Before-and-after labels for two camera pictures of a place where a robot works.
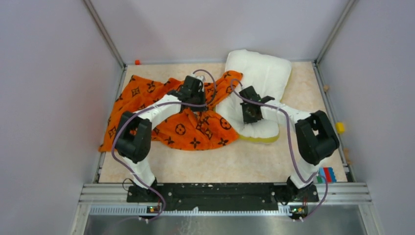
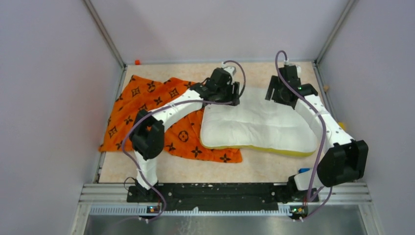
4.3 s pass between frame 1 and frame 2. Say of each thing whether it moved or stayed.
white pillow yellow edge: moved
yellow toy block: stayed
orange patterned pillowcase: moved
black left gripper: moved
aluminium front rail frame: stayed
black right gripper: moved
